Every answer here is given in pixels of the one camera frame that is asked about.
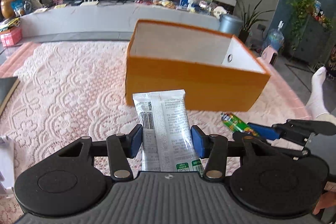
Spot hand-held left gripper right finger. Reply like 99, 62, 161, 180
191, 125, 282, 181

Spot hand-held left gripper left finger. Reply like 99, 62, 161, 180
56, 124, 143, 181

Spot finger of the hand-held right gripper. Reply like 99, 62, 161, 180
248, 119, 336, 146

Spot green snack packet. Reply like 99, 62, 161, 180
220, 112, 256, 135

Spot silver snack packet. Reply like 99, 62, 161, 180
133, 89, 205, 176

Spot orange cardboard box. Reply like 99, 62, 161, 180
125, 19, 271, 112

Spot person's right hand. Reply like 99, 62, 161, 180
312, 196, 336, 215

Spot person's white socked foot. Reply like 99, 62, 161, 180
304, 67, 336, 125

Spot pink fan heater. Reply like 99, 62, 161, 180
261, 46, 279, 65

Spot blue water bottle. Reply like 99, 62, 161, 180
265, 21, 285, 52

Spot long-leaf potted plant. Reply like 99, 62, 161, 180
234, 0, 275, 43

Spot grey cabinet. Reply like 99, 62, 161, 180
286, 15, 336, 67

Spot grey trash can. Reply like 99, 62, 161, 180
218, 13, 243, 35

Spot white plush toy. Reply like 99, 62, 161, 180
213, 6, 227, 17

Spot white marble television console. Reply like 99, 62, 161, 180
18, 0, 237, 43

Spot leafy plant on cabinet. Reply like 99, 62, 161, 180
286, 0, 319, 50

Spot black board with wooden edge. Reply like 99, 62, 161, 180
0, 76, 20, 115

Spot pile of snack packets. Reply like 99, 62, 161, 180
135, 0, 176, 9

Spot pink box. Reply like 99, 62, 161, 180
0, 28, 23, 47

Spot golden gourd ornament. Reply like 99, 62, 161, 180
0, 0, 20, 18

